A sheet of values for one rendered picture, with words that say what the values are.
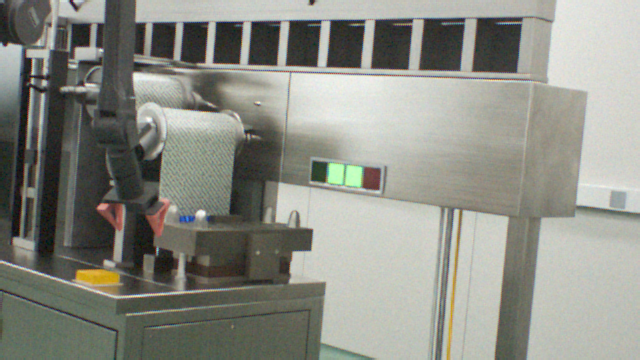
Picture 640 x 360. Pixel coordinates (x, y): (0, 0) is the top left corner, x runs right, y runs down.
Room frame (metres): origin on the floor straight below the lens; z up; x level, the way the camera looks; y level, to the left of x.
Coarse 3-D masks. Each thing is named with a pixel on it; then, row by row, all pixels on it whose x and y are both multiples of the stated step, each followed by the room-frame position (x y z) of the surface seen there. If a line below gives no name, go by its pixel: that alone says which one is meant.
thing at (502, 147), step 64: (64, 128) 3.37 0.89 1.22; (256, 128) 2.72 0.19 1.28; (320, 128) 2.55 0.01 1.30; (384, 128) 2.40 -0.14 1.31; (448, 128) 2.27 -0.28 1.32; (512, 128) 2.16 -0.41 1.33; (576, 128) 2.28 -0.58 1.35; (384, 192) 2.39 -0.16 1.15; (448, 192) 2.26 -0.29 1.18; (512, 192) 2.14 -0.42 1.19; (576, 192) 2.31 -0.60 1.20
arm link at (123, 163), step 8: (112, 152) 1.98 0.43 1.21; (120, 152) 1.98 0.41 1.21; (128, 152) 1.98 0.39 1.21; (136, 152) 2.03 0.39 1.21; (112, 160) 1.98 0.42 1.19; (120, 160) 1.97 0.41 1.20; (128, 160) 1.98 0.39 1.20; (136, 160) 2.00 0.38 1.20; (112, 168) 1.99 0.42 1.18; (120, 168) 1.98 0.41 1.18; (128, 168) 1.99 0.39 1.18; (136, 168) 2.00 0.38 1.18; (120, 176) 1.99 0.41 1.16
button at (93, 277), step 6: (84, 270) 2.23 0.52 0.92; (90, 270) 2.24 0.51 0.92; (96, 270) 2.25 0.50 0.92; (102, 270) 2.25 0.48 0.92; (78, 276) 2.22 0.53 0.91; (84, 276) 2.20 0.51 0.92; (90, 276) 2.19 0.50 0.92; (96, 276) 2.18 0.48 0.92; (102, 276) 2.19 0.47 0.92; (108, 276) 2.21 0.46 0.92; (114, 276) 2.22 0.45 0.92; (90, 282) 2.18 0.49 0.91; (96, 282) 2.18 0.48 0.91; (102, 282) 2.19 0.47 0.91; (108, 282) 2.21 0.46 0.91; (114, 282) 2.22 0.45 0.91
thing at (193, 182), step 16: (176, 160) 2.49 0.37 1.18; (192, 160) 2.53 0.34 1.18; (208, 160) 2.57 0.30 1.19; (224, 160) 2.61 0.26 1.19; (176, 176) 2.50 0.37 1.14; (192, 176) 2.53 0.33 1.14; (208, 176) 2.57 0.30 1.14; (224, 176) 2.61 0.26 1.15; (160, 192) 2.46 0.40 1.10; (176, 192) 2.50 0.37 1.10; (192, 192) 2.54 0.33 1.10; (208, 192) 2.58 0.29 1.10; (224, 192) 2.62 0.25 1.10; (192, 208) 2.54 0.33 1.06; (208, 208) 2.58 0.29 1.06; (224, 208) 2.62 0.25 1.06
